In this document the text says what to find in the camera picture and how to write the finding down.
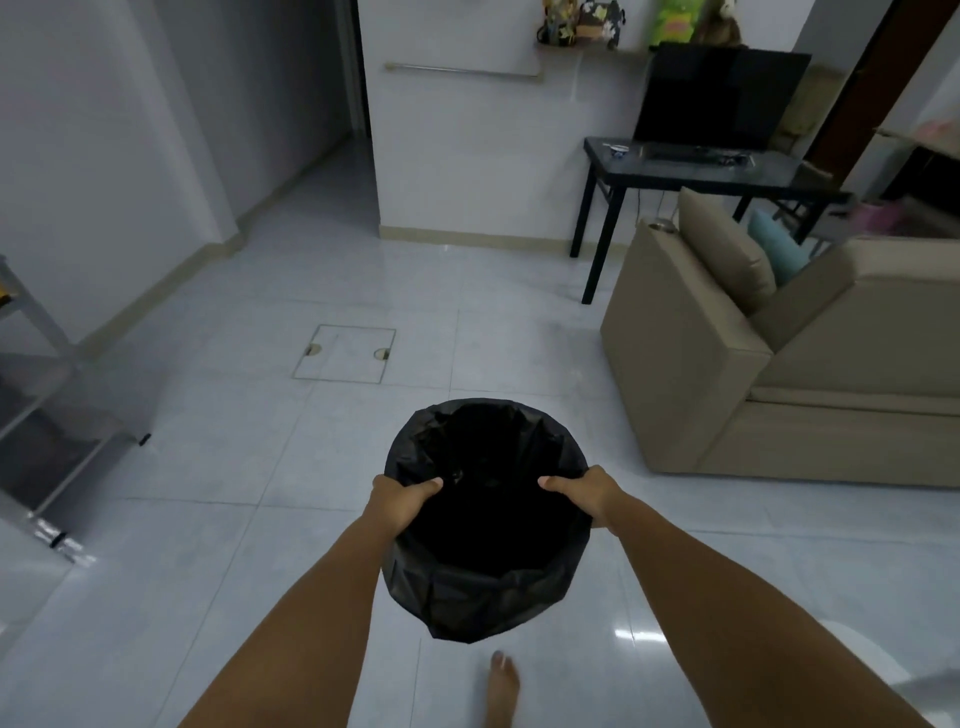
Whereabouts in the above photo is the beige sofa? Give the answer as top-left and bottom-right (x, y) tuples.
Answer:
(600, 187), (960, 492)

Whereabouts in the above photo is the person's right forearm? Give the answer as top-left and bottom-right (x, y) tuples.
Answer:
(600, 501), (933, 728)

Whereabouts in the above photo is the floor access hatch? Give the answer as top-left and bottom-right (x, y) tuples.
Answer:
(291, 324), (397, 385)

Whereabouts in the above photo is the black trash bag bin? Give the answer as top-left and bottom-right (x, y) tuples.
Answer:
(381, 398), (594, 645)

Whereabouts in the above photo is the person's left hand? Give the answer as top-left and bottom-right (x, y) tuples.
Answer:
(371, 474), (444, 538)

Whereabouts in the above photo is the black desk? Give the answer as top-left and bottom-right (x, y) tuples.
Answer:
(570, 136), (852, 306)

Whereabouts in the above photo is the green plush toy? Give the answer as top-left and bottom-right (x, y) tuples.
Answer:
(649, 0), (705, 48)

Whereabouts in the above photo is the pink object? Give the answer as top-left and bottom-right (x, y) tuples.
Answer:
(847, 198), (905, 240)

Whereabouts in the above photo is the white wall shelf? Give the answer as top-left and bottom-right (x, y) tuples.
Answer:
(534, 39), (661, 58)

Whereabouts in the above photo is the beige sofa cushion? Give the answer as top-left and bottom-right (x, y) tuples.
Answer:
(677, 186), (778, 316)

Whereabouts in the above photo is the person's left forearm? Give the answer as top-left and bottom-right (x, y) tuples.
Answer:
(178, 504), (400, 728)

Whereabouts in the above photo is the light blue cushion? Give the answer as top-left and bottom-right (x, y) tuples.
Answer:
(747, 208), (815, 288)

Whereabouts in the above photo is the person's right hand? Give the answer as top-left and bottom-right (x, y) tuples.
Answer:
(537, 465), (627, 537)

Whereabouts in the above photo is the person's bare foot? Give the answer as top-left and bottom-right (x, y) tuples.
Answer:
(484, 651), (522, 728)

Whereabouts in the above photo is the metal shelf rack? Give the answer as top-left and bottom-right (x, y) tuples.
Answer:
(0, 255), (153, 567)

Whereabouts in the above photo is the black keyboard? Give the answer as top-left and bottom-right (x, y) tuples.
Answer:
(645, 144), (755, 166)

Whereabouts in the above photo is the yellow patterned bag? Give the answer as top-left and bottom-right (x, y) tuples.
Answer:
(537, 0), (585, 48)

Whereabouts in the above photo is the brown plush toy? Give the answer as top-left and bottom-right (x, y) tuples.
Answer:
(691, 0), (750, 51)

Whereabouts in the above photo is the black monitor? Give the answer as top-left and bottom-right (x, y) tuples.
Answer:
(632, 42), (813, 155)

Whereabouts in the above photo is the dark wooden door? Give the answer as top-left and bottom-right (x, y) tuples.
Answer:
(804, 0), (937, 181)

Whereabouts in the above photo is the wall-mounted wooden rail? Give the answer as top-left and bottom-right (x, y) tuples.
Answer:
(384, 61), (546, 82)

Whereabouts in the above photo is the dark patterned bag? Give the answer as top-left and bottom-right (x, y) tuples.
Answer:
(579, 0), (627, 51)

